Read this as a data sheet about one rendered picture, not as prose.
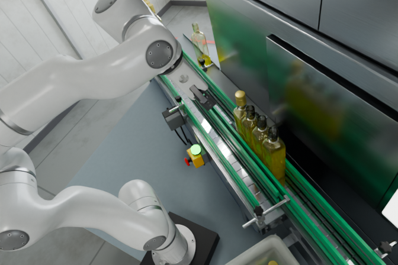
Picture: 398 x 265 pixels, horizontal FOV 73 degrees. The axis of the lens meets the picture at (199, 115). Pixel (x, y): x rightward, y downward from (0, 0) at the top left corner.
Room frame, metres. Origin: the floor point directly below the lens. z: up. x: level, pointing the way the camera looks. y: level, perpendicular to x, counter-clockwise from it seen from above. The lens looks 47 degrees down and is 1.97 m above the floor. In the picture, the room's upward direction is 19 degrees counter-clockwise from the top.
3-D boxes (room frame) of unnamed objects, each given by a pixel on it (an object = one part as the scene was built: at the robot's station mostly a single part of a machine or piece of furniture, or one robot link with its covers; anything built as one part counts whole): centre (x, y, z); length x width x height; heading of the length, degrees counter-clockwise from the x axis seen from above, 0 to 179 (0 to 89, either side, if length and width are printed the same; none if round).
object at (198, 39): (1.22, -0.12, 1.18); 0.06 x 0.06 x 0.26; 23
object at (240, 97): (0.64, -0.15, 1.31); 0.04 x 0.04 x 0.04
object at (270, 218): (0.33, -0.12, 1.02); 0.09 x 0.04 x 0.07; 103
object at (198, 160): (0.72, 0.06, 0.96); 0.07 x 0.07 x 0.07; 13
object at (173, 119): (1.00, 0.13, 0.96); 0.08 x 0.08 x 0.08; 13
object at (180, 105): (0.89, 0.08, 1.11); 0.07 x 0.04 x 0.13; 103
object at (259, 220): (0.32, -0.10, 1.12); 0.17 x 0.03 x 0.12; 103
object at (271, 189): (1.22, 0.04, 1.10); 1.75 x 0.01 x 0.08; 13
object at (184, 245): (0.42, 0.28, 0.90); 0.19 x 0.19 x 0.18
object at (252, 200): (1.20, 0.11, 1.10); 1.75 x 0.01 x 0.08; 13
